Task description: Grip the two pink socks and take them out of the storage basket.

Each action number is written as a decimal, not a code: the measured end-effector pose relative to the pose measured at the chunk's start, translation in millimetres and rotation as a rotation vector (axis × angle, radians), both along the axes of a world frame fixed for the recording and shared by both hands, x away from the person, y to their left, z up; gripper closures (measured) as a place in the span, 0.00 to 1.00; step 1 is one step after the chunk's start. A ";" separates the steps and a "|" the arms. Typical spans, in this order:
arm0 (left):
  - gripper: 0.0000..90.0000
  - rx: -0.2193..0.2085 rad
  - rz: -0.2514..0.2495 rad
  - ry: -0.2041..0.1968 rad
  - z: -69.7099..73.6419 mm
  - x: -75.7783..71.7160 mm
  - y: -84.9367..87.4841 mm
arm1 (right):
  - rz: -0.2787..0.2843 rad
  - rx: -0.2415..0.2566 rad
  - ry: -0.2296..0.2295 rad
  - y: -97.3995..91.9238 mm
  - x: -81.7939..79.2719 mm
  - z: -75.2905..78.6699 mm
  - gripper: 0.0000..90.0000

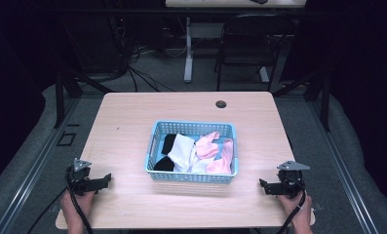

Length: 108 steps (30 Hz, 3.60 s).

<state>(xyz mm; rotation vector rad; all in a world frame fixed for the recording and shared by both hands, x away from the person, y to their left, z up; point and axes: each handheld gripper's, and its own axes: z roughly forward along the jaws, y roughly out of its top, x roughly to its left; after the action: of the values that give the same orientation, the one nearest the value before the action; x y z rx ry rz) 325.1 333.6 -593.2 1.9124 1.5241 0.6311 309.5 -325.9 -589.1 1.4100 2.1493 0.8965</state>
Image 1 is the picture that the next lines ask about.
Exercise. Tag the light blue plastic basket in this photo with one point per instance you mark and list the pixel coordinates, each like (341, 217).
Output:
(189, 178)

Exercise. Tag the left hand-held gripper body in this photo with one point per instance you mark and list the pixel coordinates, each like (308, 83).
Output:
(79, 177)

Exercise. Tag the black floor socket frame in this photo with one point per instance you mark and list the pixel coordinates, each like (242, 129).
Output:
(66, 139)

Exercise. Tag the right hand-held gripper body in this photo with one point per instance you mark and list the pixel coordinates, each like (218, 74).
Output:
(290, 180)

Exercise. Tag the white desk with metal legs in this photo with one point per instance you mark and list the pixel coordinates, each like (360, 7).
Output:
(188, 61)

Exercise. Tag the black metal stand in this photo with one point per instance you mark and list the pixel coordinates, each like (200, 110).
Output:
(324, 100)
(60, 97)

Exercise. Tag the pink sock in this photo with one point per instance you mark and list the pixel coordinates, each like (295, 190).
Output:
(207, 146)
(225, 161)

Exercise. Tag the person's right hand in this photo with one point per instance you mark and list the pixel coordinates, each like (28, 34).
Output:
(296, 208)

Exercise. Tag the black sock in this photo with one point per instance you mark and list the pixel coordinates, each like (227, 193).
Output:
(168, 143)
(165, 164)

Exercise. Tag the black folding chair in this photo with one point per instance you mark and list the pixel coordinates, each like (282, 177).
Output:
(246, 42)

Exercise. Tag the white sock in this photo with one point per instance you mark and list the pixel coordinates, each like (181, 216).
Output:
(201, 165)
(181, 151)

